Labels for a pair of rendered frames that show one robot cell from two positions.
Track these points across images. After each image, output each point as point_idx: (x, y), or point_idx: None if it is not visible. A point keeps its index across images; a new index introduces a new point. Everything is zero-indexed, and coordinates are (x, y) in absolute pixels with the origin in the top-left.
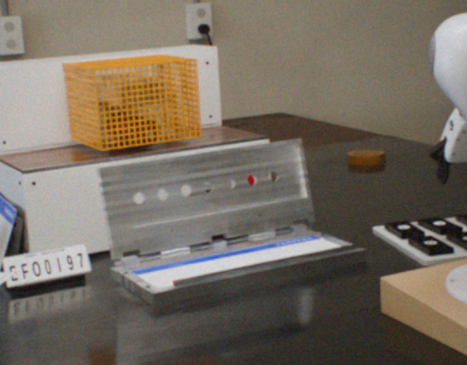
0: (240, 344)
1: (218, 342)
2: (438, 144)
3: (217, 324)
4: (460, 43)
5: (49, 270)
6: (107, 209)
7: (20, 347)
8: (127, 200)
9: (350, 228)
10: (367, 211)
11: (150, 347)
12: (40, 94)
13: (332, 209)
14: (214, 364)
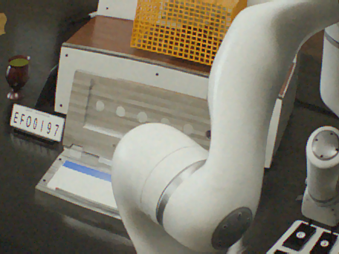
0: (13, 252)
1: (8, 242)
2: (302, 196)
3: (31, 233)
4: (118, 157)
5: (35, 126)
6: (69, 104)
7: None
8: (85, 104)
9: (295, 210)
10: None
11: None
12: None
13: None
14: None
